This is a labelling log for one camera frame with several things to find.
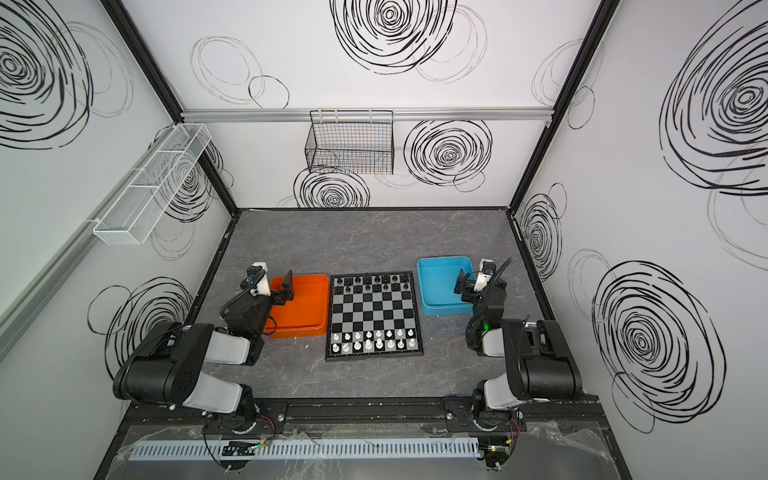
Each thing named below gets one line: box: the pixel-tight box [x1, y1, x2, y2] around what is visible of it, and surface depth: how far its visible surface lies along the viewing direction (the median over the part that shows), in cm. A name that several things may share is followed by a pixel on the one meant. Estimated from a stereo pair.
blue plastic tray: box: [416, 256, 476, 317], surface depth 103 cm
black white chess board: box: [325, 271, 424, 362], surface depth 91 cm
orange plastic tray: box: [270, 274, 330, 339], surface depth 90 cm
